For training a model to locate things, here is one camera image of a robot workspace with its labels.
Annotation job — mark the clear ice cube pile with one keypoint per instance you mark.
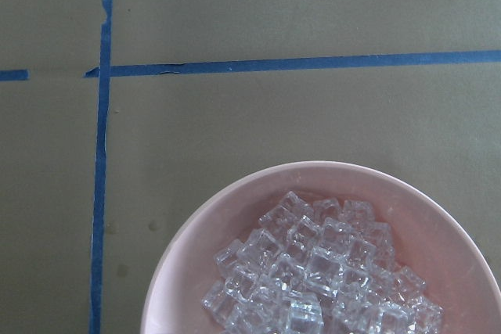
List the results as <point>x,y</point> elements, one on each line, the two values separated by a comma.
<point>322,267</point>

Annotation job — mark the pink bowl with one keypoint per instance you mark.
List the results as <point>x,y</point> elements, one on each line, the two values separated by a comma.
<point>426,238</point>

